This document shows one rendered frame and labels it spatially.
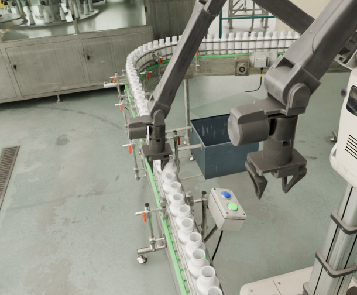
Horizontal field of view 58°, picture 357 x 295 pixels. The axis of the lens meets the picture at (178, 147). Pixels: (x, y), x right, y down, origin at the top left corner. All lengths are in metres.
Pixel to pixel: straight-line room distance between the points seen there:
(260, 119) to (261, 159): 0.11
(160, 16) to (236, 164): 4.93
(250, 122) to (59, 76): 4.15
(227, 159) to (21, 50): 3.38
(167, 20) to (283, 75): 5.95
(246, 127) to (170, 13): 5.95
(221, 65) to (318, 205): 1.40
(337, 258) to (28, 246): 2.10
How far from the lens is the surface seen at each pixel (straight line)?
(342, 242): 1.42
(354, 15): 0.61
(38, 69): 4.61
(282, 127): 0.61
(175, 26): 6.54
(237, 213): 1.08
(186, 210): 1.04
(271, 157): 0.65
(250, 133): 0.58
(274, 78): 0.59
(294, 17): 1.09
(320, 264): 1.60
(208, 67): 2.88
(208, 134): 2.01
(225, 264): 2.33
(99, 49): 4.49
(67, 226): 2.75
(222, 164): 1.77
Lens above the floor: 1.88
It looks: 34 degrees down
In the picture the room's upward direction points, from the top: 4 degrees counter-clockwise
